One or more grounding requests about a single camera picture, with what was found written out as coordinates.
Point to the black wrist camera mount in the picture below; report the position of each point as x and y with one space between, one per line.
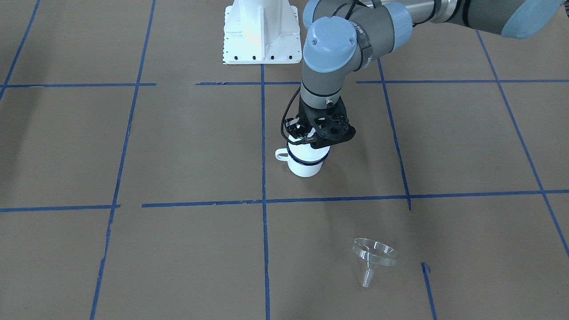
331 125

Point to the white enamel mug blue rim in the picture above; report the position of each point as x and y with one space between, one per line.
296 166

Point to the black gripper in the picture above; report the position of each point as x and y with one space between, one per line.
295 128

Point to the white round lid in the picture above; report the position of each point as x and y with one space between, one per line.
305 153

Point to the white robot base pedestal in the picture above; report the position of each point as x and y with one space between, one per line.
261 32

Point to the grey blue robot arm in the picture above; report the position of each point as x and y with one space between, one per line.
346 36

